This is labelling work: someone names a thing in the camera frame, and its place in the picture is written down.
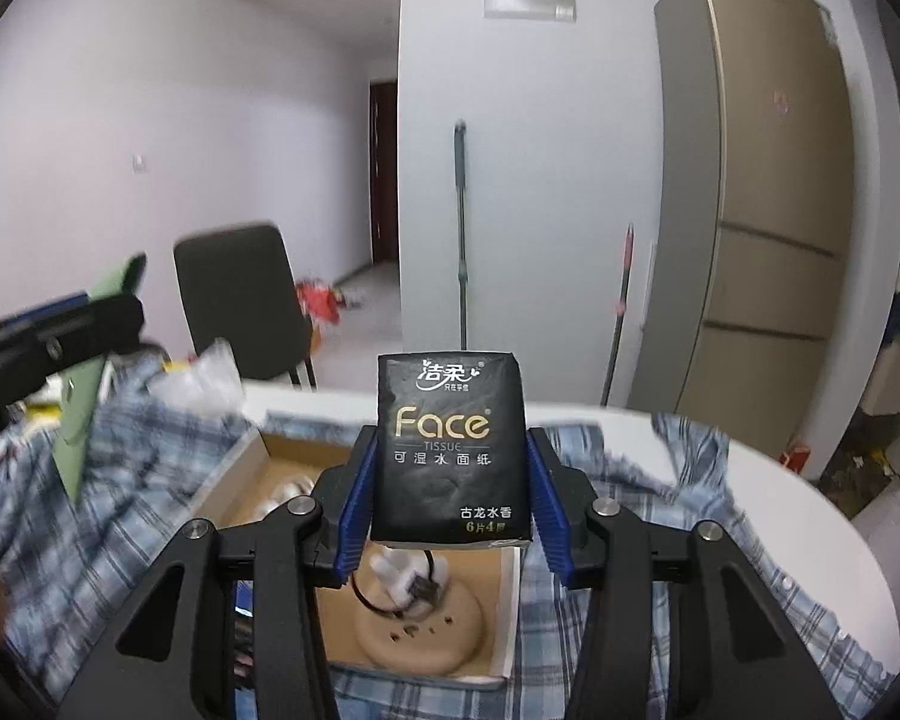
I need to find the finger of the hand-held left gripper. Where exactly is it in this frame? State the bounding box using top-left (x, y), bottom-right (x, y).
top-left (0, 291), bottom-right (147, 402)
top-left (7, 298), bottom-right (97, 325)

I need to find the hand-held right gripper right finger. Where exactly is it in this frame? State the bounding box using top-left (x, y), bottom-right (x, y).
top-left (525, 426), bottom-right (845, 720)

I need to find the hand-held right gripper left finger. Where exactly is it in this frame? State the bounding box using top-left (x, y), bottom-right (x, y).
top-left (56, 426), bottom-right (383, 720)

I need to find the black hair tie white bunny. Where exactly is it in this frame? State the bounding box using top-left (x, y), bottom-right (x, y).
top-left (349, 547), bottom-right (451, 612)

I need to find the green case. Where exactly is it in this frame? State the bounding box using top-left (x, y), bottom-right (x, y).
top-left (52, 253), bottom-right (147, 507)

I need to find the cardboard box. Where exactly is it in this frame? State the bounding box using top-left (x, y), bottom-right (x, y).
top-left (195, 411), bottom-right (526, 691)

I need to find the black tissue pack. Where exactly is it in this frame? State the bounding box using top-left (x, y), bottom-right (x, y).
top-left (370, 351), bottom-right (535, 550)

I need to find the round tan wooden disc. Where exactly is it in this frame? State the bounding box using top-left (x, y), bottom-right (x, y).
top-left (356, 551), bottom-right (490, 672)

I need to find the white plastic bag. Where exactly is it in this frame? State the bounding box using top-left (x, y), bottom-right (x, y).
top-left (154, 337), bottom-right (245, 413)

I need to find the blue plaid shirt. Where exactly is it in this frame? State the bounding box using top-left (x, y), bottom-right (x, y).
top-left (0, 356), bottom-right (900, 720)

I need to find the dark grey chair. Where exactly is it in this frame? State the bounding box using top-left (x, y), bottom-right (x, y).
top-left (172, 221), bottom-right (317, 391)

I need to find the red bag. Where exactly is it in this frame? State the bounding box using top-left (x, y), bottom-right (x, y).
top-left (296, 279), bottom-right (344, 325)

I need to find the grey green mop pole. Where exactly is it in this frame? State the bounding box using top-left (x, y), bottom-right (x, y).
top-left (452, 118), bottom-right (472, 352)

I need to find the dark brown door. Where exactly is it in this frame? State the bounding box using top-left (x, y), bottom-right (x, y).
top-left (369, 79), bottom-right (400, 265)

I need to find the gold refrigerator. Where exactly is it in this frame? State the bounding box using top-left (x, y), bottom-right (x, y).
top-left (626, 0), bottom-right (856, 477)

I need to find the beige cabinet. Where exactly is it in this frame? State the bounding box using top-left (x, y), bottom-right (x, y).
top-left (862, 337), bottom-right (900, 417)

